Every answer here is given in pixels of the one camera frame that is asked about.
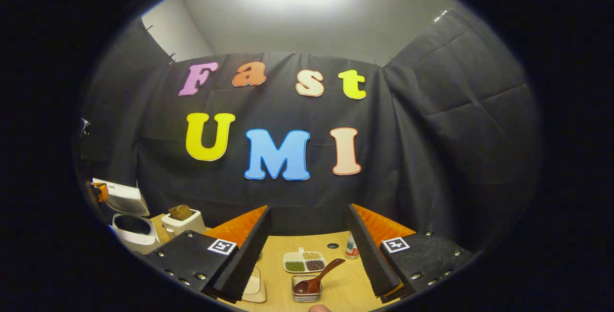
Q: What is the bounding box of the clear box of rice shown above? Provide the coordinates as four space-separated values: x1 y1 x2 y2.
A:
242 266 267 303

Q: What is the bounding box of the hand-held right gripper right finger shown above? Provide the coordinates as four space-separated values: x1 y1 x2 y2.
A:
346 203 480 303

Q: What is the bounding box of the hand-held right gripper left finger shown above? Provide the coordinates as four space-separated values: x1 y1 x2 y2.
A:
144 205 272 303

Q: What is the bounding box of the clear wire chopstick holder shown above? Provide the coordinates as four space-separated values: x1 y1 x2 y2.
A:
291 275 323 303

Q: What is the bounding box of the black backdrop cloth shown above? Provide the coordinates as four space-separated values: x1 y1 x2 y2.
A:
77 10 543 255

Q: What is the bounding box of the white rice cooker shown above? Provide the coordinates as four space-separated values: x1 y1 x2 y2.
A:
93 178 161 255

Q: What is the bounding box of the brown bread slice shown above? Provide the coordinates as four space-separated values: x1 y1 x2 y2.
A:
168 205 193 221

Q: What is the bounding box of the white toaster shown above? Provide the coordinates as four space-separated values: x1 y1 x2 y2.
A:
161 209 206 237

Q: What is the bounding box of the white divided grain dish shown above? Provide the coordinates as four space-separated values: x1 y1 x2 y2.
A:
283 248 328 274

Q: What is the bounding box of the brown wooden spoon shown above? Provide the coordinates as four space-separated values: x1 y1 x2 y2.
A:
294 258 346 295

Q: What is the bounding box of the clear plastic water bottle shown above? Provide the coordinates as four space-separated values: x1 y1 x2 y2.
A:
345 232 360 260

